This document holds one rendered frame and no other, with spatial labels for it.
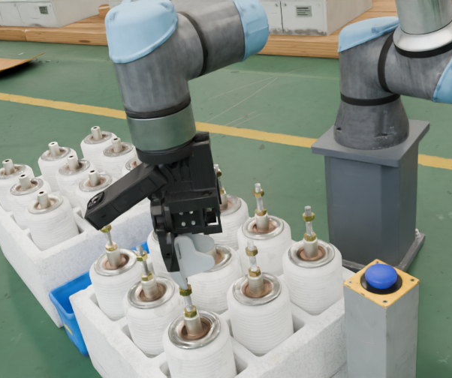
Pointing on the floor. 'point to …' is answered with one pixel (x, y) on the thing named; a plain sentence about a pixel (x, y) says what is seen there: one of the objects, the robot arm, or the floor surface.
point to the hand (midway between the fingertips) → (178, 278)
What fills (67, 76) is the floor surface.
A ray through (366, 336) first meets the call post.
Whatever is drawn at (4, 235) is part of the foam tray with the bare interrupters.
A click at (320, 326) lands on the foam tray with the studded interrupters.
